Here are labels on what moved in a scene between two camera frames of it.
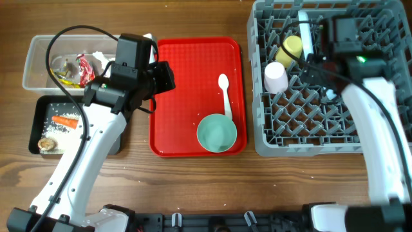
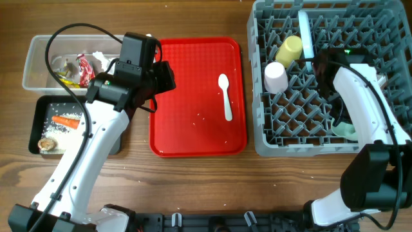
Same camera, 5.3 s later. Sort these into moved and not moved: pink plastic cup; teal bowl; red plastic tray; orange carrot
Moved: teal bowl
Not moved: red plastic tray; pink plastic cup; orange carrot
